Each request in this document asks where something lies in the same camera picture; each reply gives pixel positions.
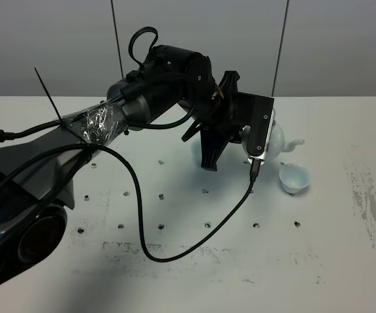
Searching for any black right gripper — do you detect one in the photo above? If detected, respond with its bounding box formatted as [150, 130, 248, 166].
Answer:
[181, 71, 244, 171]

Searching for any pale blue porcelain teapot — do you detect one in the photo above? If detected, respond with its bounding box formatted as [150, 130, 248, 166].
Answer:
[240, 123, 305, 163]

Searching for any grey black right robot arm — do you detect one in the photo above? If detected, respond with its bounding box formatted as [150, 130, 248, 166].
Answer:
[0, 45, 249, 285]

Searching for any left pale blue teacup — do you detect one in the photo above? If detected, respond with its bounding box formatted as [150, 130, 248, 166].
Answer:
[191, 138, 202, 166]

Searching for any pale blue teacup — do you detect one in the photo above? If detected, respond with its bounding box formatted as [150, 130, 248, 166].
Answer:
[279, 164, 311, 195]
[191, 138, 202, 166]

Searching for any right pale blue teacup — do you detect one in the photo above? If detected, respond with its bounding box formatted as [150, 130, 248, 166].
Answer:
[279, 164, 311, 195]

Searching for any black zip tie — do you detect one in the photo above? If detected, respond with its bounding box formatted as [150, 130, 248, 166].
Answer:
[34, 67, 65, 127]

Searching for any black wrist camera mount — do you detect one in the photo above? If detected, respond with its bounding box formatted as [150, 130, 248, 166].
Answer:
[231, 92, 275, 161]

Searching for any black usb camera cable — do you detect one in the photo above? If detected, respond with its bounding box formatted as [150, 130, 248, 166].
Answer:
[0, 143, 260, 262]

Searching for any loose black usb cable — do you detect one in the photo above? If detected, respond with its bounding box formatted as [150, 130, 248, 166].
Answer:
[0, 73, 199, 144]

